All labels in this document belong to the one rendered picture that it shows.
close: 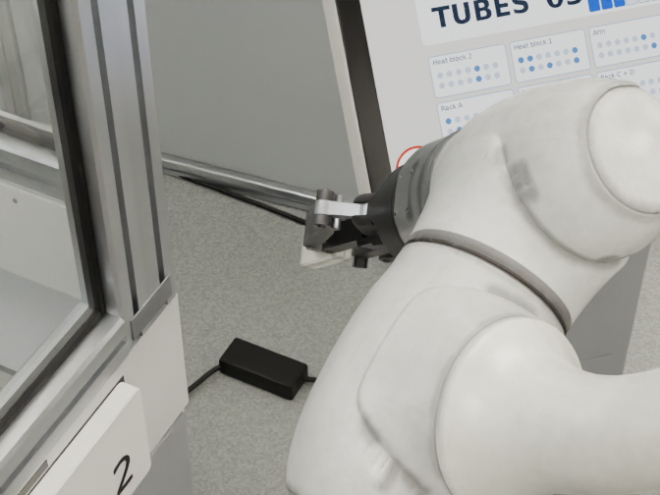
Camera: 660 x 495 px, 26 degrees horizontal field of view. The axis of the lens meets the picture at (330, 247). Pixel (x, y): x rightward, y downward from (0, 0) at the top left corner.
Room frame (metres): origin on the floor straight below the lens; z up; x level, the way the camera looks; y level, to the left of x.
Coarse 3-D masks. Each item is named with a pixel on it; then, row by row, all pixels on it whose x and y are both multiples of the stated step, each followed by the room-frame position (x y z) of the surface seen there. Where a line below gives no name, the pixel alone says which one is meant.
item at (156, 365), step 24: (168, 312) 0.84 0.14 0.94; (144, 336) 0.80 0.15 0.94; (168, 336) 0.83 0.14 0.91; (144, 360) 0.80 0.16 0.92; (168, 360) 0.83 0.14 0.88; (144, 384) 0.80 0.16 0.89; (168, 384) 0.83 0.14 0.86; (96, 408) 0.74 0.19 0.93; (144, 408) 0.79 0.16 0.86; (168, 408) 0.82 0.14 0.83; (72, 432) 0.71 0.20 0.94; (48, 456) 0.68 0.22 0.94
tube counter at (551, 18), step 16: (544, 0) 1.05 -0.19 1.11; (560, 0) 1.05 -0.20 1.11; (576, 0) 1.05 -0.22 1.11; (592, 0) 1.06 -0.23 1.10; (608, 0) 1.06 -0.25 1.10; (624, 0) 1.06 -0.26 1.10; (640, 0) 1.06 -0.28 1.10; (656, 0) 1.07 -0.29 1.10; (560, 16) 1.04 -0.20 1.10; (576, 16) 1.04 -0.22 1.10
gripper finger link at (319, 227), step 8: (320, 192) 0.72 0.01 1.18; (328, 192) 0.72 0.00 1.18; (312, 208) 0.75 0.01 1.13; (312, 216) 0.75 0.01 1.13; (320, 216) 0.70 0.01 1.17; (328, 216) 0.71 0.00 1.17; (312, 224) 0.74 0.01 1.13; (320, 224) 0.70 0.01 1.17; (328, 224) 0.70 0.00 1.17; (312, 232) 0.73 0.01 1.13; (320, 232) 0.72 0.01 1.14; (328, 232) 0.72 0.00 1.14; (304, 240) 0.75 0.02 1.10; (312, 240) 0.74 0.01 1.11; (320, 240) 0.74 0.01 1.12
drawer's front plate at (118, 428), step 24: (120, 384) 0.76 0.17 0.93; (120, 408) 0.74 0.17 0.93; (96, 432) 0.71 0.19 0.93; (120, 432) 0.73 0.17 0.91; (144, 432) 0.76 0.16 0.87; (72, 456) 0.69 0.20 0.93; (96, 456) 0.70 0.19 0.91; (120, 456) 0.73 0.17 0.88; (144, 456) 0.76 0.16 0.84; (48, 480) 0.67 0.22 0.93; (72, 480) 0.67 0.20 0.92; (96, 480) 0.70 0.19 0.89; (120, 480) 0.72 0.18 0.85
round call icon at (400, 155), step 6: (414, 144) 0.94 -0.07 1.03; (420, 144) 0.95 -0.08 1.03; (390, 150) 0.94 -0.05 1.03; (396, 150) 0.94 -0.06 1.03; (402, 150) 0.94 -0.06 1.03; (408, 150) 0.94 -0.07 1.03; (414, 150) 0.94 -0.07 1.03; (396, 156) 0.93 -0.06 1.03; (402, 156) 0.94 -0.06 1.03; (408, 156) 0.94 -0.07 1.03; (396, 162) 0.93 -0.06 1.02; (402, 162) 0.93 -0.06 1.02; (396, 168) 0.93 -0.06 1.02
